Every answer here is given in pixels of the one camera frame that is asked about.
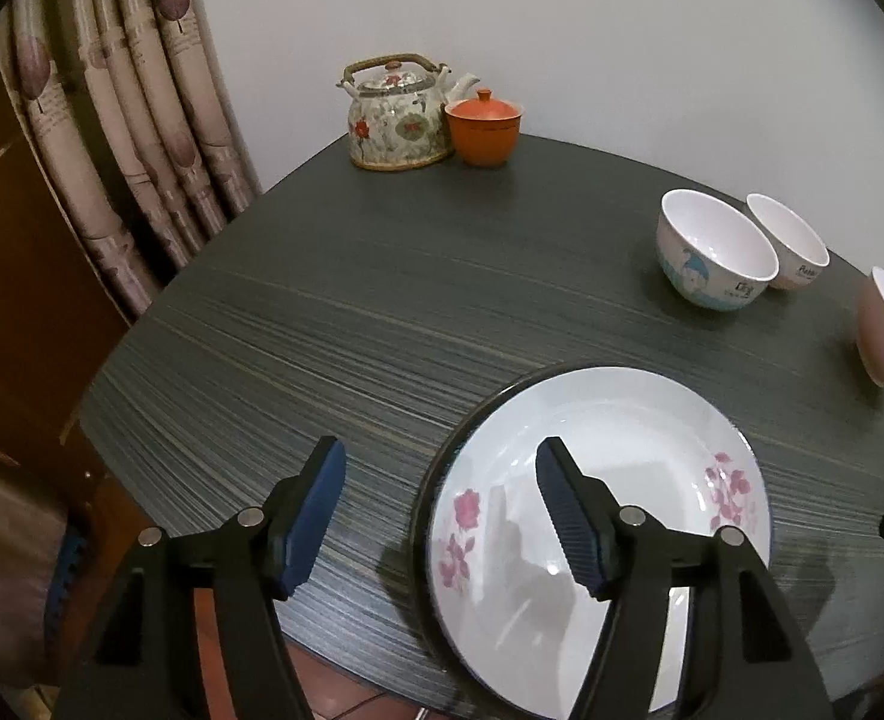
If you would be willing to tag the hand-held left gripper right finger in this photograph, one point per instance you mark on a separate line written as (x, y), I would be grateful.
(573, 525)

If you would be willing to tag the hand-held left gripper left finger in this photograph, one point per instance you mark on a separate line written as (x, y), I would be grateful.
(314, 517)

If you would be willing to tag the white plate with pink flowers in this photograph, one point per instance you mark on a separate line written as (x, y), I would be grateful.
(637, 435)

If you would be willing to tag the white bowl with blue print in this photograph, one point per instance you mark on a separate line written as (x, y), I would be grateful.
(712, 255)

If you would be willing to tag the white bowl with pink base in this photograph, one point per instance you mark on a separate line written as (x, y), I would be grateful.
(794, 240)

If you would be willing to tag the blue ribbed object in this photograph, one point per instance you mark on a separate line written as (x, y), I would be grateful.
(63, 585)

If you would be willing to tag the brown wooden cabinet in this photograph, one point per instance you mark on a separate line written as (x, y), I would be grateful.
(29, 330)

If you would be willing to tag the orange lidded cup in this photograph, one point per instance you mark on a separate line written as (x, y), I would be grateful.
(483, 135)

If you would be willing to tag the floral ceramic teapot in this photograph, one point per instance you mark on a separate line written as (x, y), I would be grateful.
(397, 120)

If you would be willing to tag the beige patterned curtain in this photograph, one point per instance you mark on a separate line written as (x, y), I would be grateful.
(134, 127)

